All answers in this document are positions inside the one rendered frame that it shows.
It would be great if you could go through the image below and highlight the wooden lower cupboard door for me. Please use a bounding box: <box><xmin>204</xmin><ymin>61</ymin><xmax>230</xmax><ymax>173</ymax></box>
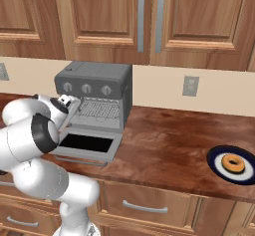
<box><xmin>224</xmin><ymin>202</ymin><xmax>255</xmax><ymax>236</ymax></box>

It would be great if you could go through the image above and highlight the wooden drawer front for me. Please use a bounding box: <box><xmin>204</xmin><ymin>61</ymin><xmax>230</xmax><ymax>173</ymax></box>
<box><xmin>0</xmin><ymin>193</ymin><xmax>63</xmax><ymax>236</ymax></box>
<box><xmin>98</xmin><ymin>179</ymin><xmax>201</xmax><ymax>234</ymax></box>

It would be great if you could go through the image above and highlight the grey wall socket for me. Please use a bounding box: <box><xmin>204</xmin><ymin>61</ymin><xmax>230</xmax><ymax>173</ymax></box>
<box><xmin>0</xmin><ymin>63</ymin><xmax>10</xmax><ymax>82</ymax></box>
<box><xmin>181</xmin><ymin>75</ymin><xmax>200</xmax><ymax>98</ymax></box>

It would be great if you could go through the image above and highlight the grey toaster oven door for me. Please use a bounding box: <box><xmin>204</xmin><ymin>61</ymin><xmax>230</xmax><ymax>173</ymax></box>
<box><xmin>52</xmin><ymin>126</ymin><xmax>125</xmax><ymax>163</ymax></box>

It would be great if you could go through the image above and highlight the grey drawer handle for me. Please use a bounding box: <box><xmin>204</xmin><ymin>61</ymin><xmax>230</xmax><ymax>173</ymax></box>
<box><xmin>6</xmin><ymin>215</ymin><xmax>40</xmax><ymax>229</ymax></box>
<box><xmin>122</xmin><ymin>199</ymin><xmax>169</xmax><ymax>215</ymax></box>

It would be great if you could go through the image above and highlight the brown bagel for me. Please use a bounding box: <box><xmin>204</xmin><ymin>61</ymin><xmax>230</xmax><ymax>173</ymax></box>
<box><xmin>220</xmin><ymin>152</ymin><xmax>246</xmax><ymax>175</ymax></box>

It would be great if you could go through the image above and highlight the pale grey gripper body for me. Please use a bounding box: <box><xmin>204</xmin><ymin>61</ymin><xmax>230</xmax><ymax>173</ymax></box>
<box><xmin>58</xmin><ymin>97</ymin><xmax>82</xmax><ymax>133</ymax></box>

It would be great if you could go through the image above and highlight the grey toaster oven knob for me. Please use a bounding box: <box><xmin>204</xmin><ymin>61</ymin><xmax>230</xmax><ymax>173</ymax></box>
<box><xmin>81</xmin><ymin>83</ymin><xmax>93</xmax><ymax>95</ymax></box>
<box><xmin>101</xmin><ymin>85</ymin><xmax>113</xmax><ymax>97</ymax></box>
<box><xmin>62</xmin><ymin>82</ymin><xmax>74</xmax><ymax>94</ymax></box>

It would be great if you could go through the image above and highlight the grey toaster oven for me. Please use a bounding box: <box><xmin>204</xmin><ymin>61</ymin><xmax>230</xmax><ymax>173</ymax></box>
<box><xmin>54</xmin><ymin>60</ymin><xmax>133</xmax><ymax>135</ymax></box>

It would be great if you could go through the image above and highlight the grey cupboard door handle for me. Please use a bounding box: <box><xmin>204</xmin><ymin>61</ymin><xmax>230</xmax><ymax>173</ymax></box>
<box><xmin>136</xmin><ymin>0</ymin><xmax>146</xmax><ymax>54</ymax></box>
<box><xmin>154</xmin><ymin>0</ymin><xmax>166</xmax><ymax>54</ymax></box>

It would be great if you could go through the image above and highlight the wire toaster oven rack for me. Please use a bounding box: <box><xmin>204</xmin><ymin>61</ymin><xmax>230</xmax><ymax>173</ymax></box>
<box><xmin>75</xmin><ymin>101</ymin><xmax>121</xmax><ymax>120</ymax></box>

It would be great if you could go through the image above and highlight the dark blue and white plate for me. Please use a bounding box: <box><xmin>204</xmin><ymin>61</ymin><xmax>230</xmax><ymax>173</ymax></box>
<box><xmin>206</xmin><ymin>144</ymin><xmax>255</xmax><ymax>186</ymax></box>

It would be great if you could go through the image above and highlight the wooden cupboard door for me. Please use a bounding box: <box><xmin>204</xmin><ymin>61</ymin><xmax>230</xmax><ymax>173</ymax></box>
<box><xmin>52</xmin><ymin>0</ymin><xmax>153</xmax><ymax>66</ymax></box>
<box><xmin>224</xmin><ymin>202</ymin><xmax>255</xmax><ymax>236</ymax></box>
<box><xmin>149</xmin><ymin>0</ymin><xmax>255</xmax><ymax>73</ymax></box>
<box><xmin>0</xmin><ymin>0</ymin><xmax>66</xmax><ymax>61</ymax></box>

